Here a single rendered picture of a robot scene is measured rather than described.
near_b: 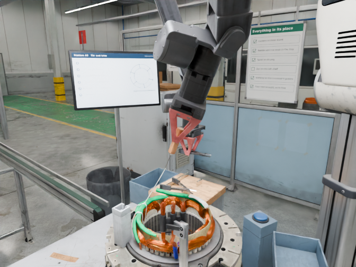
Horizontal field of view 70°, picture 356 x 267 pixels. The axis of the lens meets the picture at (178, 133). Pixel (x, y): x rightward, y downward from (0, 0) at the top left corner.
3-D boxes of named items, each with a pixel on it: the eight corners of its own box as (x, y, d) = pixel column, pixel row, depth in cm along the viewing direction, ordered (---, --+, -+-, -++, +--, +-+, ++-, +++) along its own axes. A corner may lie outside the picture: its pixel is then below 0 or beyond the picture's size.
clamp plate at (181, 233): (183, 240, 45) (183, 225, 45) (172, 234, 47) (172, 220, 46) (185, 238, 46) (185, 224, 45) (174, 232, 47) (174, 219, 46)
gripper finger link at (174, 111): (158, 140, 53) (172, 98, 49) (163, 129, 59) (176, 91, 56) (188, 152, 53) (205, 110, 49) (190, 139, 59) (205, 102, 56)
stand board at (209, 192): (148, 196, 89) (148, 190, 88) (180, 178, 104) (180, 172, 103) (196, 216, 77) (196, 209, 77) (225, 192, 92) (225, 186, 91)
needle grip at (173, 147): (167, 152, 56) (177, 128, 54) (168, 149, 57) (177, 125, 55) (174, 155, 56) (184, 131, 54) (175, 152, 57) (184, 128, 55)
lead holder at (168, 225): (158, 231, 46) (158, 214, 46) (171, 220, 50) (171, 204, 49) (176, 238, 44) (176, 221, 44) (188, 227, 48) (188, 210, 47)
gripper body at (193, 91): (169, 107, 48) (183, 69, 45) (176, 96, 58) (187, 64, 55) (202, 118, 48) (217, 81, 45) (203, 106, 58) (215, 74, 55)
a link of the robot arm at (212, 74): (231, 49, 47) (217, 44, 52) (200, 37, 44) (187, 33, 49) (217, 85, 50) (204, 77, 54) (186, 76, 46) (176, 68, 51)
